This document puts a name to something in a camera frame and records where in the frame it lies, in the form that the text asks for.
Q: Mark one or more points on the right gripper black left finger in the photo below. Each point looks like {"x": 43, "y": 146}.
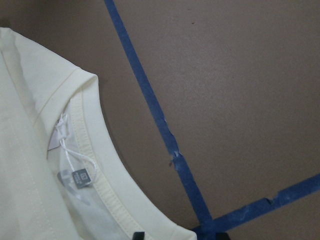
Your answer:
{"x": 138, "y": 235}

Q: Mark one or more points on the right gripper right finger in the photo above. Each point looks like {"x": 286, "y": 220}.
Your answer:
{"x": 213, "y": 236}

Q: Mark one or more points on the cream long-sleeve printed shirt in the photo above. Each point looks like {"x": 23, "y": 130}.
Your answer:
{"x": 61, "y": 177}

